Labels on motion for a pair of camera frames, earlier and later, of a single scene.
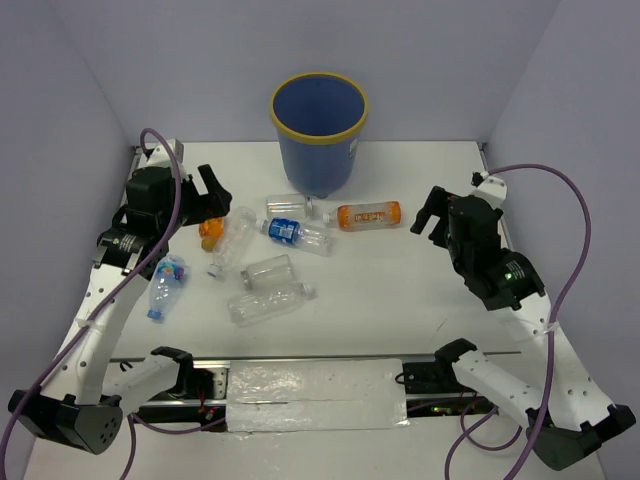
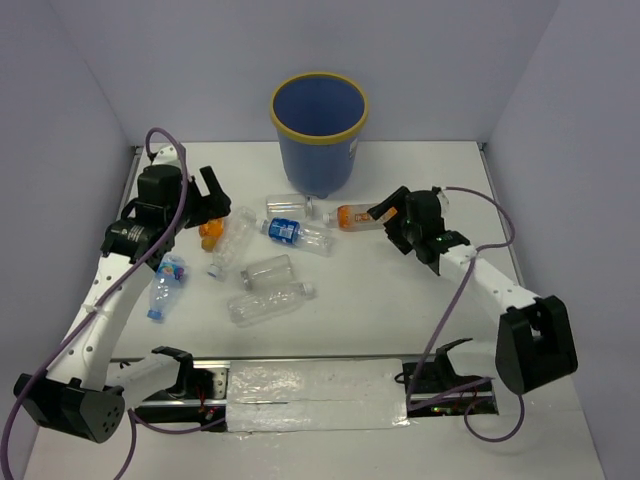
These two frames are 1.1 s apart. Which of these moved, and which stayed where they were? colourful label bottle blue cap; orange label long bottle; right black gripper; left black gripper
Moved: right black gripper
Stayed: left black gripper; colourful label bottle blue cap; orange label long bottle
